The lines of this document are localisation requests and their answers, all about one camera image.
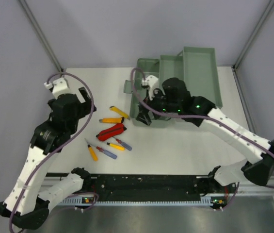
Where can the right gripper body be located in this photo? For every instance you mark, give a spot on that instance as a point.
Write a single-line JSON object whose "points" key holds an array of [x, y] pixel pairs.
{"points": [[161, 103]]}

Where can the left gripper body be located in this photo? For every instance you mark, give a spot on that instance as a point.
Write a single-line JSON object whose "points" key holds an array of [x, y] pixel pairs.
{"points": [[83, 110]]}

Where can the orange utility knife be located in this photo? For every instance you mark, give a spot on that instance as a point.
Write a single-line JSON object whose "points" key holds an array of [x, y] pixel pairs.
{"points": [[112, 120]]}

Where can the red black pliers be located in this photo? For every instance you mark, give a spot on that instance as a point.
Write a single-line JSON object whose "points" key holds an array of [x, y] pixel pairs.
{"points": [[115, 130]]}

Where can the green plastic toolbox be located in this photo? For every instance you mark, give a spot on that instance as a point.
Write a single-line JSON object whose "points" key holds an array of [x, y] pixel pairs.
{"points": [[196, 66]]}

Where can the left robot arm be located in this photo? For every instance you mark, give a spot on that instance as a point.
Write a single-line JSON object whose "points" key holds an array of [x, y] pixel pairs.
{"points": [[27, 207]]}

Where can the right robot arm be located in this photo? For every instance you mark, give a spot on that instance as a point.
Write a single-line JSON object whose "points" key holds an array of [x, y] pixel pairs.
{"points": [[258, 164]]}

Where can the yellow utility knife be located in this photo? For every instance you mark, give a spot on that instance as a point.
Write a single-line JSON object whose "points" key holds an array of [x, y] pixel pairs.
{"points": [[120, 112]]}

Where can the yellow black screwdriver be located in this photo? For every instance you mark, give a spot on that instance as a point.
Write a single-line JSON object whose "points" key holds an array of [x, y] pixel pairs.
{"points": [[115, 146]]}

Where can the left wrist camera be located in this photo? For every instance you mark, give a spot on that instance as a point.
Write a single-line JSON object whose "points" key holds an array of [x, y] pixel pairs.
{"points": [[58, 87]]}

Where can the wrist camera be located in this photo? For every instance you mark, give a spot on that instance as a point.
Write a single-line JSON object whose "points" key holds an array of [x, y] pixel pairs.
{"points": [[58, 87], [150, 83]]}

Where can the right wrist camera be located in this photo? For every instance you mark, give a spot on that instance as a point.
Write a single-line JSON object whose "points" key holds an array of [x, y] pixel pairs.
{"points": [[150, 83]]}

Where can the yellow handle screwdriver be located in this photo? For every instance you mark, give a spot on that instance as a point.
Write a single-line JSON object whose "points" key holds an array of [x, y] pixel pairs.
{"points": [[91, 151]]}

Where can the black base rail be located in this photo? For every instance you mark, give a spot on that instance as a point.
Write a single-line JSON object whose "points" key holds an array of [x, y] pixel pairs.
{"points": [[135, 188]]}

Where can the grey cable duct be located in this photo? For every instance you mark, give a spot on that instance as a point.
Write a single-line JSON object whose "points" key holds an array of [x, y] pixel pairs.
{"points": [[204, 201]]}

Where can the left aluminium frame post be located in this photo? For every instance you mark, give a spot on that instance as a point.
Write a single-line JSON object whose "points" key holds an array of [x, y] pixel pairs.
{"points": [[40, 34]]}

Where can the aluminium frame post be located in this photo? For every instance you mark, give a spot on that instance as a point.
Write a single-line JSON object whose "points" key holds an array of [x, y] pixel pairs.
{"points": [[253, 36], [40, 34]]}

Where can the right aluminium frame post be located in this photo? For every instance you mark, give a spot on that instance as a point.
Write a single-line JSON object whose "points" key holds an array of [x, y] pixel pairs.
{"points": [[253, 36]]}

